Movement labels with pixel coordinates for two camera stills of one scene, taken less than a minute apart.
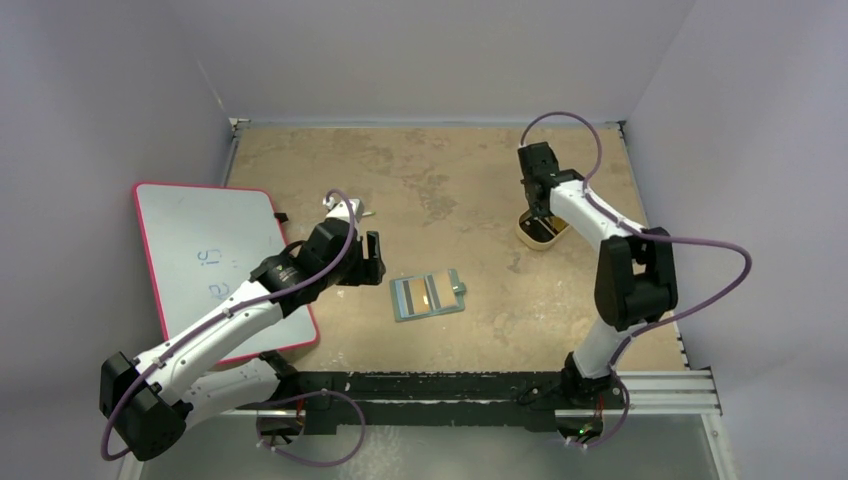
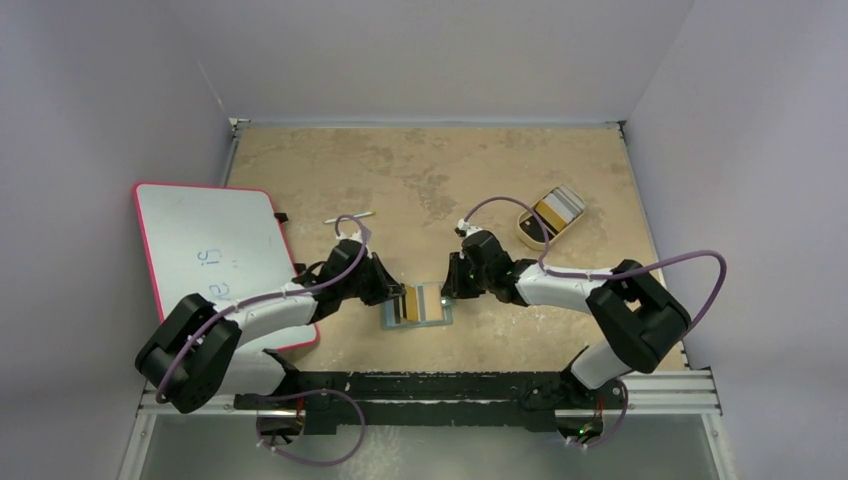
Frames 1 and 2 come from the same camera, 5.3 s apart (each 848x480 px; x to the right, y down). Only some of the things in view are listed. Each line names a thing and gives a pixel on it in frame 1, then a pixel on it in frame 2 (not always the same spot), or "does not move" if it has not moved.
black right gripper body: [539, 187] → [460, 275]
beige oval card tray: [540, 232] does not move
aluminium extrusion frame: [676, 394] does not move
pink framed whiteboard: [202, 244] does not move
